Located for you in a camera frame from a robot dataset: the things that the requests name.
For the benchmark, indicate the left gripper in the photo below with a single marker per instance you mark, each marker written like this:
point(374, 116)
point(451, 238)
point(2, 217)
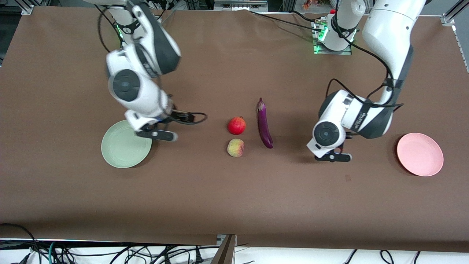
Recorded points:
point(349, 135)

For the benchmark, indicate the small metal edge bracket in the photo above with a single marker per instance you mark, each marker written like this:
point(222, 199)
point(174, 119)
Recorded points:
point(221, 239)

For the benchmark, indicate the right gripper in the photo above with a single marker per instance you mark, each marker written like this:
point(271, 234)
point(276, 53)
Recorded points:
point(182, 116)

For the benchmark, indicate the pale green round plate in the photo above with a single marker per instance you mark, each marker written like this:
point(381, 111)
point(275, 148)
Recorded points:
point(121, 150)

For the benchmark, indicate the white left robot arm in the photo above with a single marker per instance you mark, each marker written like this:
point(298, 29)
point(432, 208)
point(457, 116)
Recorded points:
point(388, 36)

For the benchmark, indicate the purple eggplant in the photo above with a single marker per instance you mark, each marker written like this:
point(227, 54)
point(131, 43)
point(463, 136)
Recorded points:
point(264, 128)

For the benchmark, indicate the brown table cover sheet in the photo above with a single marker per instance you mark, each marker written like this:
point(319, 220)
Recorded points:
point(234, 194)

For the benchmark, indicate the pink round plate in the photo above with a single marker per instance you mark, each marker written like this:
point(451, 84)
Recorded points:
point(420, 154)

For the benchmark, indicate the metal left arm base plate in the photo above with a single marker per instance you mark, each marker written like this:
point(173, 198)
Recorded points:
point(331, 52)

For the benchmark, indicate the red apple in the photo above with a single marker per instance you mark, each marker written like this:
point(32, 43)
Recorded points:
point(236, 125)

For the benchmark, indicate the brown wooden board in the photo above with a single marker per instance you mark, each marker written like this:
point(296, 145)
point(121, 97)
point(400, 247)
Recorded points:
point(224, 253)

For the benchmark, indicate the grey background device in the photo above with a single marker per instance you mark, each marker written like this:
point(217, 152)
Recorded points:
point(240, 5)

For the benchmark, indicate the yellow-pink peach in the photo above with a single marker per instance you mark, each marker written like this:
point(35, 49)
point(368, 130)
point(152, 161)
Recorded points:
point(235, 147)

